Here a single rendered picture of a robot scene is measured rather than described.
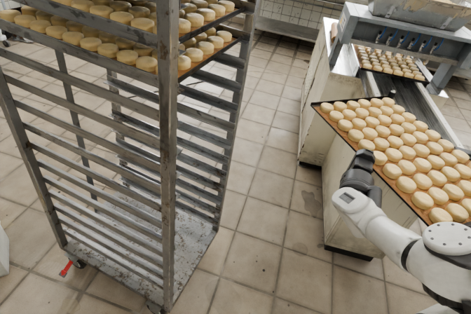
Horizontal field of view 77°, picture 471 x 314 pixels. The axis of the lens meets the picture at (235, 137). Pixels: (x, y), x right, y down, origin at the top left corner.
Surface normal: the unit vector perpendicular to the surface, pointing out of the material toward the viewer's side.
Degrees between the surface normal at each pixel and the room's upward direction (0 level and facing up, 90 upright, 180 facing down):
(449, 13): 115
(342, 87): 90
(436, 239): 37
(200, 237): 0
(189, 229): 0
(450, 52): 90
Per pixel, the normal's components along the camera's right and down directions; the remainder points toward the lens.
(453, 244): -0.34, -0.91
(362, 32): -0.21, 0.58
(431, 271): -0.55, 0.39
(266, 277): 0.14, -0.77
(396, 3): -0.25, 0.86
